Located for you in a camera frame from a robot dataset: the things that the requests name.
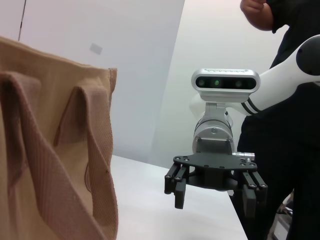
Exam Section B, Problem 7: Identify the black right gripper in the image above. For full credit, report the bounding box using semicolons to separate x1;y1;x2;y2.
164;152;269;219

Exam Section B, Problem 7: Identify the grey equipment box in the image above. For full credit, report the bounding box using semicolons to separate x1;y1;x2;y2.
271;213;294;240

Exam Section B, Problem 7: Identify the khaki fabric food bag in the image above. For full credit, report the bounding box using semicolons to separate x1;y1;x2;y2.
0;36;120;240

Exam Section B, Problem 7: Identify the person in black clothes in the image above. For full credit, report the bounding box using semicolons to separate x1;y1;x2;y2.
231;0;320;240

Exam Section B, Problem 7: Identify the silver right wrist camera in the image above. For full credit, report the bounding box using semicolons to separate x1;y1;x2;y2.
191;67;261;118

